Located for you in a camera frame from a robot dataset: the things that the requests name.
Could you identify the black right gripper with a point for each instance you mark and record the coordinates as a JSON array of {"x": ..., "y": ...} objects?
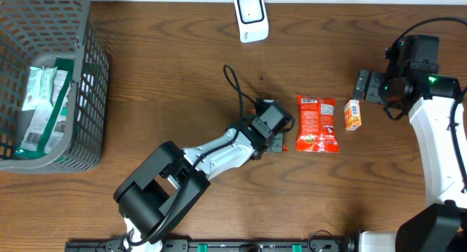
[{"x": 372, "y": 90}]

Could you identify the small orange carton box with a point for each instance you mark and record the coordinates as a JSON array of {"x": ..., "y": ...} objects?
[{"x": 352, "y": 117}]

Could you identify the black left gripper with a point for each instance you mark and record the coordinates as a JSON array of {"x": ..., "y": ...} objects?
[{"x": 279, "y": 144}]

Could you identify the red snack bag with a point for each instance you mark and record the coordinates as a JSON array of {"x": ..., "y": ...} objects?
[{"x": 316, "y": 125}]

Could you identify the green gloves package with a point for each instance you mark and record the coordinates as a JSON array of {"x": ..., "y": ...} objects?
[{"x": 46, "y": 128}]

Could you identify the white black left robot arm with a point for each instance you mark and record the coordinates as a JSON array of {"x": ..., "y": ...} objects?
[{"x": 161, "y": 191}]

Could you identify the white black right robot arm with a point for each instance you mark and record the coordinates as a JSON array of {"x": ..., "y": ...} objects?
[{"x": 433, "y": 106}]

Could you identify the grey plastic mesh basket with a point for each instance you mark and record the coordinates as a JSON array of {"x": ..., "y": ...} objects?
[{"x": 52, "y": 33}]

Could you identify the white green wipes pack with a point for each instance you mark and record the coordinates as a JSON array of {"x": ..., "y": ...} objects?
[{"x": 39, "y": 89}]

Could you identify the white barcode scanner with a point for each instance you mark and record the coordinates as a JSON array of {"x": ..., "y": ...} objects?
[{"x": 252, "y": 20}]

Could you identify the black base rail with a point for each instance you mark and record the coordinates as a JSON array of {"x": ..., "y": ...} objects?
[{"x": 117, "y": 245}]

